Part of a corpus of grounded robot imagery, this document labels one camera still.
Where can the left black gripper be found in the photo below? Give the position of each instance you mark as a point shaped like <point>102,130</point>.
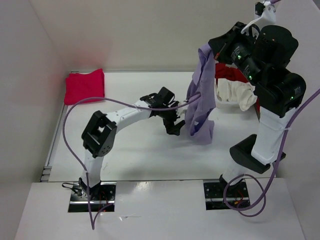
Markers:
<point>172,129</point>

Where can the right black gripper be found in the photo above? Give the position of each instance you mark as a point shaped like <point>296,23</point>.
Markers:
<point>220,46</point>

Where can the lavender t shirt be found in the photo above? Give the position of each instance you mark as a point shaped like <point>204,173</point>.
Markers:
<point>197,122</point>

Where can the pink t shirt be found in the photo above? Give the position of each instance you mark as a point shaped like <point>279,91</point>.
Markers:
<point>81,86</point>

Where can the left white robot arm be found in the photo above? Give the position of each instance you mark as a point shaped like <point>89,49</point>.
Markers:
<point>100,132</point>

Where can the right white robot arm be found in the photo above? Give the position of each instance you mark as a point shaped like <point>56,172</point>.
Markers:
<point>263,61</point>

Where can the dark red t shirt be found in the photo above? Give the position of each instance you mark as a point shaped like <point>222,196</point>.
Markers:
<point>230,72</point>

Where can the cream white t shirt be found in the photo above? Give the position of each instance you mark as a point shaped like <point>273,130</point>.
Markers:
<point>243,93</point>

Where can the white plastic laundry basket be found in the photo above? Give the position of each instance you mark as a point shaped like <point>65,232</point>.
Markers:
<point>223,94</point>

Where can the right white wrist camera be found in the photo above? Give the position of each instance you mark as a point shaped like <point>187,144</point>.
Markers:
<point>265,15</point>

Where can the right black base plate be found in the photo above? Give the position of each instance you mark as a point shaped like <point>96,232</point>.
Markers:
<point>236,195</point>

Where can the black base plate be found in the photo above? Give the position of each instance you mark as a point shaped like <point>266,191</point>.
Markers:
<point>236,195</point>
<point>104,200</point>

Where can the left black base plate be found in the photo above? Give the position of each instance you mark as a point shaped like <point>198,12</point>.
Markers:
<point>104,200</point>

